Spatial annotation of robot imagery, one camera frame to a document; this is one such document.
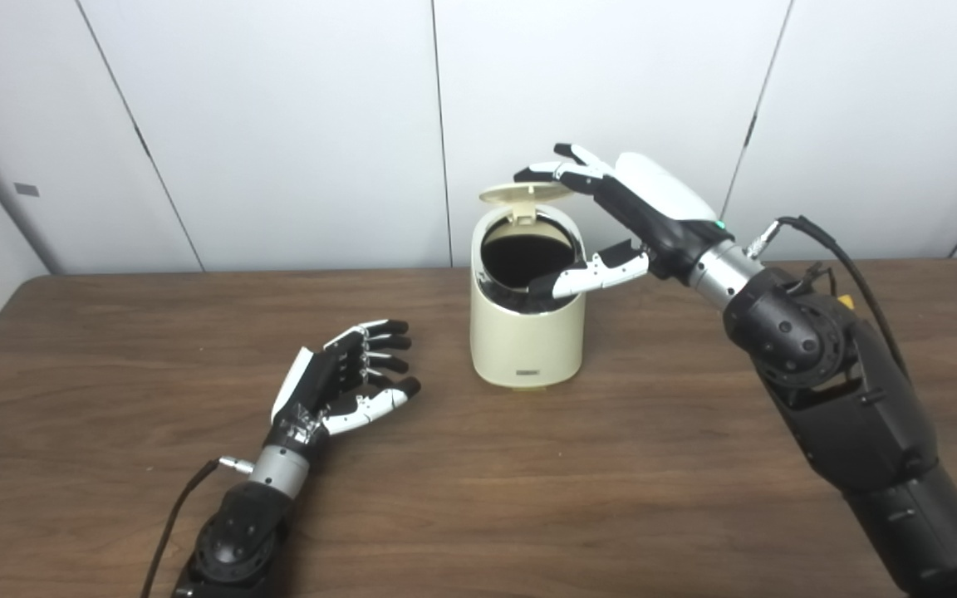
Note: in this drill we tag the black and white right hand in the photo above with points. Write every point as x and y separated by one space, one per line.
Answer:
661 212

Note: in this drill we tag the black and white left hand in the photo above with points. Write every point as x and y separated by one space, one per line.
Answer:
312 399

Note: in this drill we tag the round cream bin lid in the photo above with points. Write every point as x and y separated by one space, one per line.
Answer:
520 193

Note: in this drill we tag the cream-colored bin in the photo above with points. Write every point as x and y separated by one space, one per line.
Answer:
524 345

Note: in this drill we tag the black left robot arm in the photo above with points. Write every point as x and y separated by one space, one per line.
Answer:
246 531

